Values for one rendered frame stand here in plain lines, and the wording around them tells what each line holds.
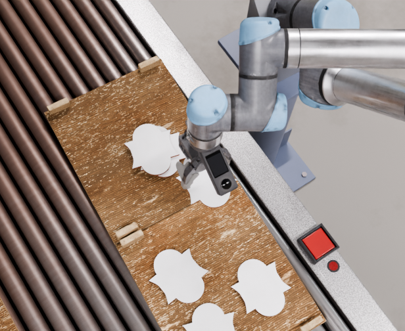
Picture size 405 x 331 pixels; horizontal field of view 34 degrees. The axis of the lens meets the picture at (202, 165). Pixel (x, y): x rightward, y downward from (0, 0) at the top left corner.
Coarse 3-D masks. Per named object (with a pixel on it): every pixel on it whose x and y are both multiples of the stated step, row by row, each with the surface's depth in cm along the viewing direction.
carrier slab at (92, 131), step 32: (160, 64) 183; (96, 96) 179; (128, 96) 179; (160, 96) 180; (64, 128) 175; (96, 128) 175; (128, 128) 176; (96, 160) 172; (128, 160) 172; (96, 192) 169; (128, 192) 169; (160, 192) 169; (128, 224) 166
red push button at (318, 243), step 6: (312, 234) 167; (318, 234) 167; (324, 234) 167; (306, 240) 167; (312, 240) 167; (318, 240) 167; (324, 240) 167; (330, 240) 167; (306, 246) 166; (312, 246) 166; (318, 246) 166; (324, 246) 166; (330, 246) 166; (312, 252) 166; (318, 252) 166; (324, 252) 166
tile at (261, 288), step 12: (252, 264) 162; (264, 264) 162; (240, 276) 161; (252, 276) 161; (264, 276) 161; (276, 276) 161; (240, 288) 160; (252, 288) 160; (264, 288) 160; (276, 288) 160; (288, 288) 160; (252, 300) 159; (264, 300) 159; (276, 300) 159; (264, 312) 158; (276, 312) 158
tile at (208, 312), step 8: (208, 304) 158; (200, 312) 157; (208, 312) 158; (216, 312) 158; (192, 320) 157; (200, 320) 157; (208, 320) 157; (216, 320) 157; (224, 320) 157; (232, 320) 157; (192, 328) 156; (200, 328) 156; (208, 328) 156; (216, 328) 156; (224, 328) 156; (232, 328) 156
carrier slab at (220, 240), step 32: (160, 224) 166; (192, 224) 166; (224, 224) 167; (256, 224) 167; (128, 256) 163; (192, 256) 163; (224, 256) 164; (256, 256) 164; (224, 288) 161; (160, 320) 157; (256, 320) 158; (288, 320) 158
